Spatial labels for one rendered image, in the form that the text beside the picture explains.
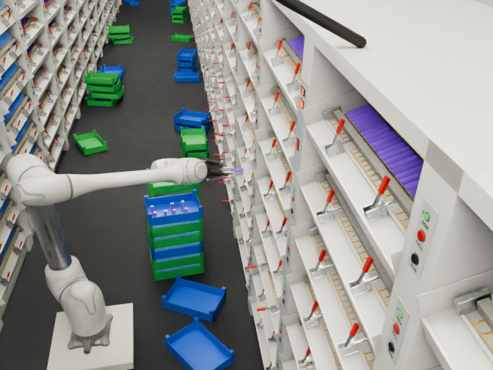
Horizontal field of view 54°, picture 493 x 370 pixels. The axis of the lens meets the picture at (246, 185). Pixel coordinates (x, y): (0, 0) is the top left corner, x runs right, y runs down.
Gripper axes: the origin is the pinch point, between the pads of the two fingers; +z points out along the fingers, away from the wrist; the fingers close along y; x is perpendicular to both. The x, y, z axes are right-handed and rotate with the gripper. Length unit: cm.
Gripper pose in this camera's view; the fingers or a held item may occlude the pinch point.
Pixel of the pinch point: (227, 170)
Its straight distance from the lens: 238.6
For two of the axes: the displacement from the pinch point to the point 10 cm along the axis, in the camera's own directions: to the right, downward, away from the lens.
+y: 2.2, 9.5, -2.3
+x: 6.2, -3.2, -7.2
